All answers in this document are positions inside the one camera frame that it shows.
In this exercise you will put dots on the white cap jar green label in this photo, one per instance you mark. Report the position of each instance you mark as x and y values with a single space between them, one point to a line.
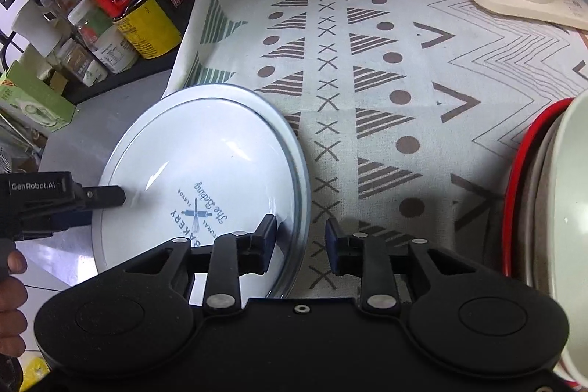
110 43

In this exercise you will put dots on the beige plate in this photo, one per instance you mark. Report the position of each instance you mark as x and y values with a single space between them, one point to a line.
540 199

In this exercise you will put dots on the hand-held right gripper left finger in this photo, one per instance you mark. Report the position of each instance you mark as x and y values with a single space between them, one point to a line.
271 232

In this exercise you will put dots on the person's left hand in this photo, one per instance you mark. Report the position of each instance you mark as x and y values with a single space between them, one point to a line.
11 314

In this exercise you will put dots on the red rimmed plate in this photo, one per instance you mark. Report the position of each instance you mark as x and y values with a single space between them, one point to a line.
517 190

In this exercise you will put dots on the white paper cup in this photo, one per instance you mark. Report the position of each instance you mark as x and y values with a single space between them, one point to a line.
34 27

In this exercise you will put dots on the white plate with blue print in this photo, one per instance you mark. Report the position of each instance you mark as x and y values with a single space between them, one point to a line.
206 171

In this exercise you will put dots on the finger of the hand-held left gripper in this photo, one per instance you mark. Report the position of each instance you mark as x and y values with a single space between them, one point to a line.
105 195
55 224

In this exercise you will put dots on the patterned white table cloth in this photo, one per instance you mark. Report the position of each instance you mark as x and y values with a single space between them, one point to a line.
390 98

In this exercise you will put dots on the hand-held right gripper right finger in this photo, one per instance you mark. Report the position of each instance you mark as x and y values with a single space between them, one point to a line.
331 246

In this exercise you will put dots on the small spice jar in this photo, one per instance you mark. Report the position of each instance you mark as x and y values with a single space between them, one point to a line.
80 63

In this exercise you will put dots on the green cardboard box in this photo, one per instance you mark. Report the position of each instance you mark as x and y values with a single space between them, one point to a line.
32 98

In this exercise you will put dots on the yellow packet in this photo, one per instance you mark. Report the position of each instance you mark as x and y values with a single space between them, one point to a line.
34 378

